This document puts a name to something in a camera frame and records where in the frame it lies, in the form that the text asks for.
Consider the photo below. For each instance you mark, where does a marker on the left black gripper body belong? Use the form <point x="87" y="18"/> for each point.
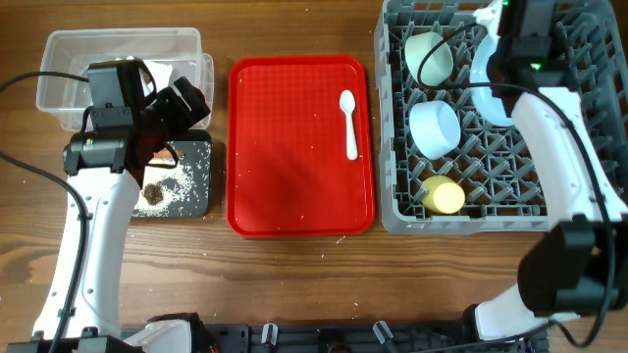
<point x="169" y="116"/>

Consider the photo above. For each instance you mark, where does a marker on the small light blue bowl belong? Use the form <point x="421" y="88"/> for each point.
<point x="435" y="128"/>

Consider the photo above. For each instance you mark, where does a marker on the green bowl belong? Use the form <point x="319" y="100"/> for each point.
<point x="439" y="65"/>

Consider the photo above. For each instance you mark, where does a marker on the yellow plastic cup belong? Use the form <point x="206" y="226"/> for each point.
<point x="443" y="195"/>

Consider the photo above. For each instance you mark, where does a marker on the large light blue plate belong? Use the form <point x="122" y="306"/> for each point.
<point x="483" y="98"/>

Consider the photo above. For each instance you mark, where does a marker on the brown carrot piece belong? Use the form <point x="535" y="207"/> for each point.
<point x="165" y="156"/>

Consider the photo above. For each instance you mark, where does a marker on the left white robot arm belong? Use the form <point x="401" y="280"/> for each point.
<point x="105" y="168"/>

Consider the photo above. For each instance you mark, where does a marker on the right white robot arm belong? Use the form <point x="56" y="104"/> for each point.
<point x="579" y="268"/>

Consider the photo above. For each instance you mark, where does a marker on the black waste tray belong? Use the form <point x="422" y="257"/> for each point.
<point x="196" y="196"/>

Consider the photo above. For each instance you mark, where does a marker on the grey dishwasher rack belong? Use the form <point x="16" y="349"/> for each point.
<point x="490" y="163"/>

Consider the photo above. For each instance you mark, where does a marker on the crumpled white paper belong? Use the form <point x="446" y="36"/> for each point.
<point x="159" y="74"/>

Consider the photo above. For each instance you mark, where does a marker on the clear plastic bin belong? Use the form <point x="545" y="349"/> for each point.
<point x="73" y="51"/>

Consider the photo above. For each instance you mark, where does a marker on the pile of rice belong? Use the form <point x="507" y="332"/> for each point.
<point x="181" y="186"/>

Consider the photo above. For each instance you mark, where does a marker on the brown food lump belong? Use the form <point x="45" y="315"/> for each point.
<point x="153" y="194"/>

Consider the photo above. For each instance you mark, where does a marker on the red plastic tray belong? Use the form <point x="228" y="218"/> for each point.
<point x="287" y="171"/>

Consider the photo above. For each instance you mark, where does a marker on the white plastic spoon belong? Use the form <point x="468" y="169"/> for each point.
<point x="348" y="105"/>

